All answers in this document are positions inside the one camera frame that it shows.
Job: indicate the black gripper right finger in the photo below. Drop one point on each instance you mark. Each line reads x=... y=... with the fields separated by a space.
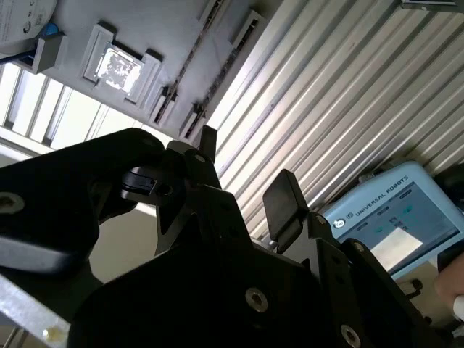
x=344 y=282

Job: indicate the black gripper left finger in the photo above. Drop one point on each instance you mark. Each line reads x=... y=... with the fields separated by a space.
x=54 y=188

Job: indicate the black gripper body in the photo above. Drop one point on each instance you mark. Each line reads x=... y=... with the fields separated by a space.
x=181 y=308

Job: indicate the person's bare hand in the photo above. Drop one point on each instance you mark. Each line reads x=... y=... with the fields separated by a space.
x=449 y=286

